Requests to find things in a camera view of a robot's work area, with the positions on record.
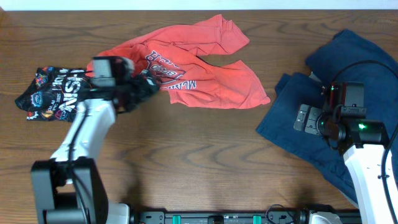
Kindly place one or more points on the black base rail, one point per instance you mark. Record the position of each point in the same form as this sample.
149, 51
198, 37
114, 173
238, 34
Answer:
272, 216

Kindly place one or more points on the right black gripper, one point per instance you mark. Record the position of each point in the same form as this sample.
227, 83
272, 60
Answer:
310, 126

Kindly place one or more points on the black printed folded t-shirt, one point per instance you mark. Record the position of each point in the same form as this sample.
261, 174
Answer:
53, 94

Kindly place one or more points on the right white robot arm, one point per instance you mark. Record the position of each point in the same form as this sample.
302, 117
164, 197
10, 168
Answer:
365, 147

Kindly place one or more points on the orange printed t-shirt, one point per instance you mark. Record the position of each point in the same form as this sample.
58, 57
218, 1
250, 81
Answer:
173, 55

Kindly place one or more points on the navy blue garment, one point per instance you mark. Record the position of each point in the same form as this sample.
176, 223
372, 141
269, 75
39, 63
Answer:
347, 58

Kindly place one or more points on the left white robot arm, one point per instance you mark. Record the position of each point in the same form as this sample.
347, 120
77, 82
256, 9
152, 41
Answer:
67, 187

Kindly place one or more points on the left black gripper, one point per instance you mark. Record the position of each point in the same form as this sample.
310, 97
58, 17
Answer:
142, 83

